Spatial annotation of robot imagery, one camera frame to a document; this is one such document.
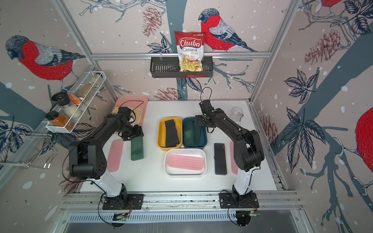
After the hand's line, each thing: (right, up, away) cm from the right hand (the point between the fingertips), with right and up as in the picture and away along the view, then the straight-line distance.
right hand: (201, 121), depth 94 cm
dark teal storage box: (-9, +1, +7) cm, 12 cm away
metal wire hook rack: (-72, -13, -31) cm, 80 cm away
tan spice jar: (-66, +18, -16) cm, 70 cm away
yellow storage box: (-28, -9, +6) cm, 29 cm away
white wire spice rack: (-65, +27, -8) cm, 71 cm away
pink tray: (-38, +12, -9) cm, 41 cm away
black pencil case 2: (+11, -27, -10) cm, 30 cm away
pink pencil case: (+19, -26, -9) cm, 34 cm away
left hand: (-39, -7, -4) cm, 40 cm away
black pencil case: (-20, -10, +1) cm, 22 cm away
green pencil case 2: (-8, -9, +3) cm, 12 cm away
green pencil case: (-40, -16, -9) cm, 43 cm away
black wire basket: (-23, +39, +13) cm, 47 cm away
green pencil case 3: (0, -10, +3) cm, 11 cm away
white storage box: (-10, -25, -8) cm, 28 cm away
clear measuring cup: (+28, +5, +13) cm, 31 cm away
